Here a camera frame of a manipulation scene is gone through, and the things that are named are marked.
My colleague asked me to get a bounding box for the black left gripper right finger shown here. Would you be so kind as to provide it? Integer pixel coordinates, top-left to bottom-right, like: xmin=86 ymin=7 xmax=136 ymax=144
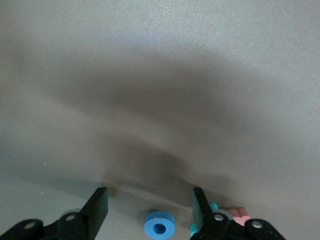
xmin=189 ymin=187 xmax=288 ymax=240

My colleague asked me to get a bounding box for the pink foam letter b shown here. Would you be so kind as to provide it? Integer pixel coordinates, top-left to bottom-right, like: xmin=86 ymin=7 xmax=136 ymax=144
xmin=227 ymin=206 xmax=252 ymax=226

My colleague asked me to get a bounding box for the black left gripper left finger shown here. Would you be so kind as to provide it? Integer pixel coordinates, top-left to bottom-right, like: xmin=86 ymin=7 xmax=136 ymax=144
xmin=0 ymin=186 xmax=109 ymax=240

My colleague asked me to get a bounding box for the blue foam letter o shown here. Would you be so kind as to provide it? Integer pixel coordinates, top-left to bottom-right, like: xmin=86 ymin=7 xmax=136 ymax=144
xmin=143 ymin=209 xmax=176 ymax=238

